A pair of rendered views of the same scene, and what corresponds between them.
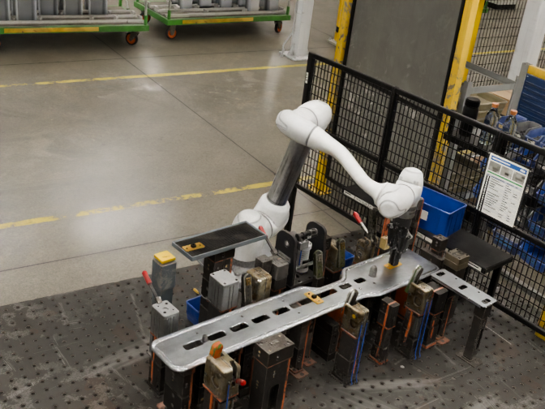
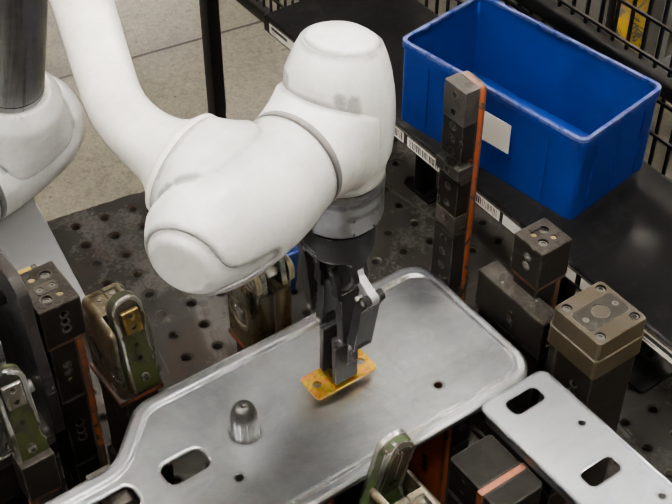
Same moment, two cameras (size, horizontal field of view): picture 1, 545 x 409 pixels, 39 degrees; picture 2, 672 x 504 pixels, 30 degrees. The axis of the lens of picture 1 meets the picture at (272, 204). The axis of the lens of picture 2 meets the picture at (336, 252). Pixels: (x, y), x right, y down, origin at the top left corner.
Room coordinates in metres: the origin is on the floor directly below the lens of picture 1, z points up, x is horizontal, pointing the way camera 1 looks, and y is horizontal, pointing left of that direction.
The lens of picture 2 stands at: (1.98, -0.66, 2.09)
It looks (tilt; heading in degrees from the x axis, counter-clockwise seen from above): 43 degrees down; 7
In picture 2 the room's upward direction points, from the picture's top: straight up
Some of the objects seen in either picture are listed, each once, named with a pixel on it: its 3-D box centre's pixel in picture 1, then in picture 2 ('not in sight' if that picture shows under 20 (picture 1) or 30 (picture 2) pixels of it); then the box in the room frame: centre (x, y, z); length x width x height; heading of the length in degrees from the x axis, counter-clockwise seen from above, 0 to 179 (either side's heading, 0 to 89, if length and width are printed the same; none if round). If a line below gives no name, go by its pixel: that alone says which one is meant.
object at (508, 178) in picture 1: (502, 189); not in sight; (3.21, -1.02, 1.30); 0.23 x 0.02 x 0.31; 43
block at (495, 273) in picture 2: (426, 281); (507, 372); (3.08, -0.75, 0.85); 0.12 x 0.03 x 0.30; 43
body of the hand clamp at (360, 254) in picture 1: (360, 273); (262, 365); (3.03, -0.44, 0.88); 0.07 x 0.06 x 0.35; 43
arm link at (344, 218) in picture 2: (405, 209); (339, 192); (2.90, -0.55, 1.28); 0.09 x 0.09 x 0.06
